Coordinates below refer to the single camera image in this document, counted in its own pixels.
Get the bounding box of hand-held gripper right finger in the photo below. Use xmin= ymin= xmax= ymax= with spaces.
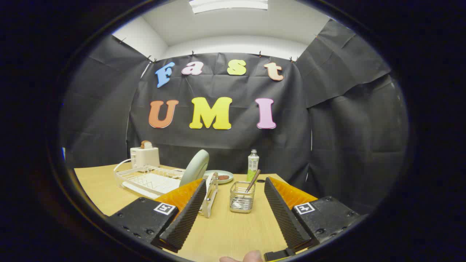
xmin=264 ymin=176 xmax=366 ymax=252

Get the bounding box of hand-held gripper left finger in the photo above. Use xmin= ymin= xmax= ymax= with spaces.
xmin=107 ymin=178 xmax=207 ymax=253

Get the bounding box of metal wire basket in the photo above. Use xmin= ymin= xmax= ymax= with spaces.
xmin=230 ymin=181 xmax=256 ymax=214

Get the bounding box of wooden handled spoon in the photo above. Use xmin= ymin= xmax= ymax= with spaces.
xmin=233 ymin=169 xmax=261 ymax=209

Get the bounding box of white dish rack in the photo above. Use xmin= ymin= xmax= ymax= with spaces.
xmin=114 ymin=158 xmax=219 ymax=219

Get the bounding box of mint green plate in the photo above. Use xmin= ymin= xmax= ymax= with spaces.
xmin=179 ymin=149 xmax=210 ymax=187

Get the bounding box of pale plate with food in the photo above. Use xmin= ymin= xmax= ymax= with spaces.
xmin=203 ymin=170 xmax=234 ymax=184

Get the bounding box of green tea bottle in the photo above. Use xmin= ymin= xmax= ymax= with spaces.
xmin=247 ymin=149 xmax=260 ymax=182

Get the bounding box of white toaster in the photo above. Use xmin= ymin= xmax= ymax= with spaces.
xmin=130 ymin=147 xmax=161 ymax=170

